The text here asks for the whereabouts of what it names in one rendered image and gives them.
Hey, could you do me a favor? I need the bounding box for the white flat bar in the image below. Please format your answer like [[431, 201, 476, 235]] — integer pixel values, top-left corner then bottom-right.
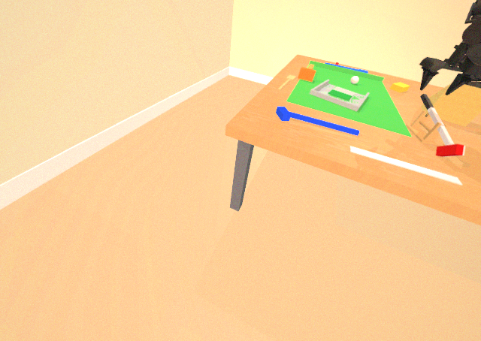
[[349, 146, 462, 185]]

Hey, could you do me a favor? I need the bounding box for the green flat mat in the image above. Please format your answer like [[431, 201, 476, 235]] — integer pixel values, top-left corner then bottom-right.
[[287, 66, 412, 137]]

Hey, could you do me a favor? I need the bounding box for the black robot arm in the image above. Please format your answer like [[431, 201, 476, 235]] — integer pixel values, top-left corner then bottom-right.
[[452, 0, 481, 89]]

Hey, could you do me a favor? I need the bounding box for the orange putter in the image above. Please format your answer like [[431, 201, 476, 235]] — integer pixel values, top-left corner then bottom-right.
[[298, 65, 316, 82]]

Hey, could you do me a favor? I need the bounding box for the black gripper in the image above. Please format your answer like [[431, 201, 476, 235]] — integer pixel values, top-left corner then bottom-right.
[[420, 41, 481, 95]]

